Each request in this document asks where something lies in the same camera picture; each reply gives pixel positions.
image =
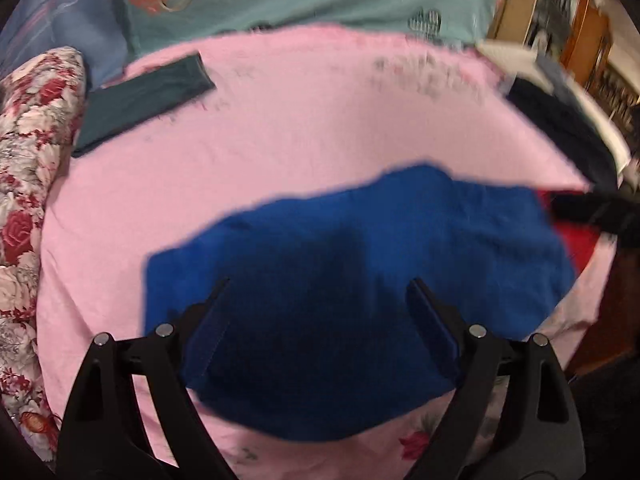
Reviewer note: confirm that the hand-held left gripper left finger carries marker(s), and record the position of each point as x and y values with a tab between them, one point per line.
206	342

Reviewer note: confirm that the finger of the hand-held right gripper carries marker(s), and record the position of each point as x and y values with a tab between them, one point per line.
585	210

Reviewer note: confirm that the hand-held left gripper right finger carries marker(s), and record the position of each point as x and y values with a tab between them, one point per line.
436	332

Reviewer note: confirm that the blue pants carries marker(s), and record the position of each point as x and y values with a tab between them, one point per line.
350	270

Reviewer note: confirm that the red cloth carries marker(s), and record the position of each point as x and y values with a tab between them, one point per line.
580	245

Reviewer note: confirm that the dark navy clothes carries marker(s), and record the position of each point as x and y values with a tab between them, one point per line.
565	125

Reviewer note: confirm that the white basket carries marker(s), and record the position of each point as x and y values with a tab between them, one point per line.
595	105

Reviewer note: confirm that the wooden furniture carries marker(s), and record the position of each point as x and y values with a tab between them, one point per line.
580	25

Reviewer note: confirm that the pink bed sheet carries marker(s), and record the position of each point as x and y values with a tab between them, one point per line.
300	125

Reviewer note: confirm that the floral quilt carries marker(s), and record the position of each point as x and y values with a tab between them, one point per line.
35	160

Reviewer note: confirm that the dark teal folded cloth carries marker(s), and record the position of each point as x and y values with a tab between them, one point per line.
140	97

